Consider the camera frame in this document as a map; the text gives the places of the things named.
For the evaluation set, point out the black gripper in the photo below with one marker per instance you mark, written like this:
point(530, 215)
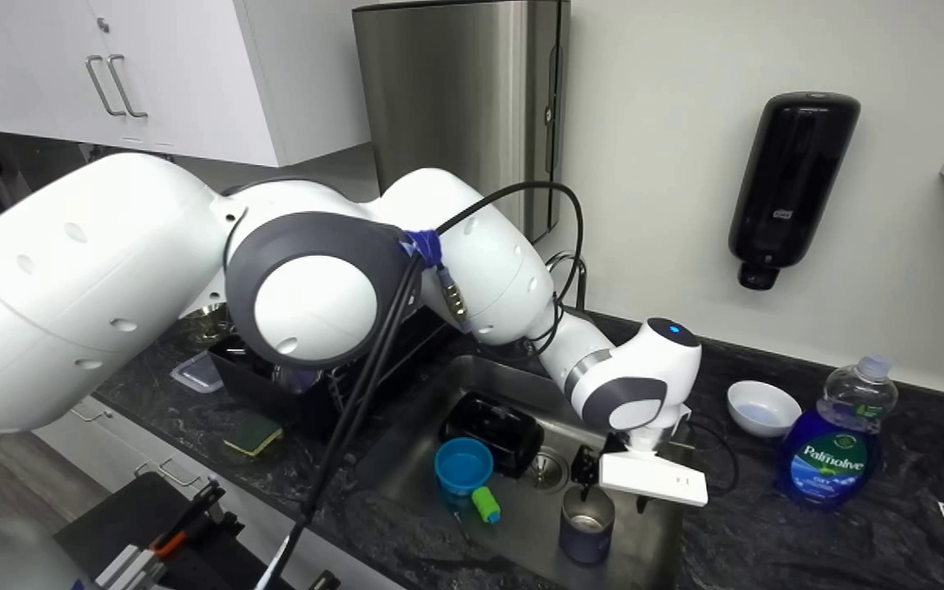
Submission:
point(589, 463)

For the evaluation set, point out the navy blue steel mug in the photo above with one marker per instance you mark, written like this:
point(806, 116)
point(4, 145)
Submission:
point(589, 529)

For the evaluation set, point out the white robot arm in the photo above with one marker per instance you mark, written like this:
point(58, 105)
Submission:
point(79, 283)

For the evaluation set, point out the metal sink drain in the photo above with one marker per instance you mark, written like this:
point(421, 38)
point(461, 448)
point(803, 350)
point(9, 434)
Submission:
point(546, 469)

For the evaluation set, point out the stainless steel sink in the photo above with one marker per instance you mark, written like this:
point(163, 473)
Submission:
point(517, 535)

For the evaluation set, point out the blue dish soap bottle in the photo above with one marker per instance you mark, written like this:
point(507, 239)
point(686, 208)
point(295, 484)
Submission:
point(833, 460)

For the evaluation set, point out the black plastic container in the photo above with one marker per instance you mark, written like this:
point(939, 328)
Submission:
point(494, 429)

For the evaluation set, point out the small white bowl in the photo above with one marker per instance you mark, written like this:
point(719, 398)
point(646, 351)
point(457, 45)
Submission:
point(762, 411)

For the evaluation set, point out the clear plastic cup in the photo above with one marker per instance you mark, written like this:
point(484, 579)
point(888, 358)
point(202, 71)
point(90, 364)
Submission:
point(295, 379)

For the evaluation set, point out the green yellow sponge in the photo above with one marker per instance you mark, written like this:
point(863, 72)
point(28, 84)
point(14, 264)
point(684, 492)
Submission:
point(250, 434)

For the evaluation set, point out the black utensil caddy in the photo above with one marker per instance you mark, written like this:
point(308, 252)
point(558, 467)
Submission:
point(253, 396)

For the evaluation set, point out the black red marker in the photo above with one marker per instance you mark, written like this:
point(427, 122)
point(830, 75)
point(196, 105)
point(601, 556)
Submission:
point(196, 514)

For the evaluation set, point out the clear plastic container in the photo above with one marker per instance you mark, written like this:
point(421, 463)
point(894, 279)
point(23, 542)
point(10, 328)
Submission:
point(198, 370)

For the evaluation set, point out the steel paper towel dispenser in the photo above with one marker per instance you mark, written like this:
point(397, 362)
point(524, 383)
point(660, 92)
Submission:
point(450, 85)

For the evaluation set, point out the white marker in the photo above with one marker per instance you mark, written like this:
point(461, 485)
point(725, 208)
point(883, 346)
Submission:
point(115, 564)

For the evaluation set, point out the white upper cabinet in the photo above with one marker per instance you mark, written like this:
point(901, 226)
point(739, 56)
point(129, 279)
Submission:
point(164, 75)

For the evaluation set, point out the black wall soap dispenser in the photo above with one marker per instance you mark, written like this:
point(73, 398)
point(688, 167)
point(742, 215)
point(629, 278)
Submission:
point(792, 186)

